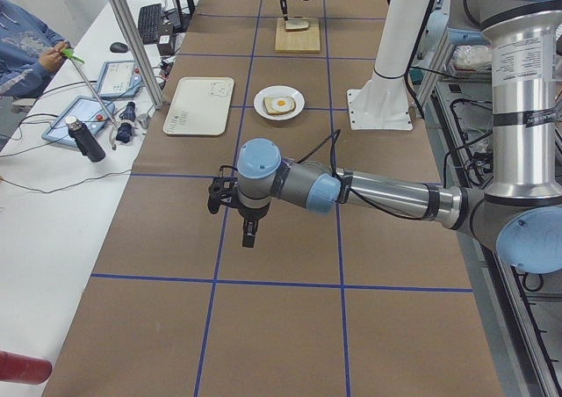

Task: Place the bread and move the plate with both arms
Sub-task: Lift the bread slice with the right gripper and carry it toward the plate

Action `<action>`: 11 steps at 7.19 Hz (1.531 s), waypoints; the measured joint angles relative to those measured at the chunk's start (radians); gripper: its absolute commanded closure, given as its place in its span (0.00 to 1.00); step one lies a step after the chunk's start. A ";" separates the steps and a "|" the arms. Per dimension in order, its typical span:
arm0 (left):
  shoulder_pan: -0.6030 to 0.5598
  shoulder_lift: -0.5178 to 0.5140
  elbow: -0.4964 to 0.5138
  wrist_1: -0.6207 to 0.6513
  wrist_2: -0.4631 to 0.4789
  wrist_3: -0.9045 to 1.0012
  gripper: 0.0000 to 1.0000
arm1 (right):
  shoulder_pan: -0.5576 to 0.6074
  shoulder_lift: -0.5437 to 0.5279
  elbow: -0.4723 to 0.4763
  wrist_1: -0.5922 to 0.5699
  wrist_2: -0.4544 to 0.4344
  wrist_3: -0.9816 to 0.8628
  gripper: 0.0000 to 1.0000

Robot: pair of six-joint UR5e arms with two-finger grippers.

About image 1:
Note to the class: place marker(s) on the aluminium frame post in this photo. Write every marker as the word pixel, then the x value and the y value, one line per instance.
pixel 129 30

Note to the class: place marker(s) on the wooden cutting board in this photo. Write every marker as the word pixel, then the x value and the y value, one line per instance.
pixel 300 42

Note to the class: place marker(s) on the folded dark umbrella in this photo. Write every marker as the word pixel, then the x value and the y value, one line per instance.
pixel 127 120

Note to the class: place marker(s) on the cream bear serving tray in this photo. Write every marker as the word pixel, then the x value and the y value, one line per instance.
pixel 200 106

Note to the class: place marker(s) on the fried egg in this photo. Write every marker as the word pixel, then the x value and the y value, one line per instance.
pixel 281 104

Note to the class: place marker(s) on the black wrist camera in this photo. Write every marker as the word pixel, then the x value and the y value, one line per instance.
pixel 220 193

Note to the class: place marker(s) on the white support column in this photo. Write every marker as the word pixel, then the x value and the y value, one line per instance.
pixel 404 24

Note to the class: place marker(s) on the white round plate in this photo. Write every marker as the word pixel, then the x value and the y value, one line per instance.
pixel 279 91

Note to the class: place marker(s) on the red bottle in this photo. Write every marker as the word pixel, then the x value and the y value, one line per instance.
pixel 23 369

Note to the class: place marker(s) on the bread slice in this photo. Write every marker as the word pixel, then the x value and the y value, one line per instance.
pixel 296 24
pixel 269 111

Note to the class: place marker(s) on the black water bottle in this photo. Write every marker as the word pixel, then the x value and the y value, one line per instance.
pixel 84 139

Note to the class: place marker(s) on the black keyboard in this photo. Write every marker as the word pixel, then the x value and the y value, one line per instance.
pixel 148 23

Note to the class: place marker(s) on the person in blue hoodie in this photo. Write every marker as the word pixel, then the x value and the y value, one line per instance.
pixel 31 52

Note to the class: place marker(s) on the upper teach pendant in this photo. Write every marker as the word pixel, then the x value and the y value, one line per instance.
pixel 118 79

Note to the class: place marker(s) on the reacher grabber stick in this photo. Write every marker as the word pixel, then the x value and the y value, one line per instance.
pixel 68 53

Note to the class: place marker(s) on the black computer mouse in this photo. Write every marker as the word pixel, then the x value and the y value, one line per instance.
pixel 118 48

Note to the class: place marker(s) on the white column base plate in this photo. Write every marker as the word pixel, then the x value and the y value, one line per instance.
pixel 381 104

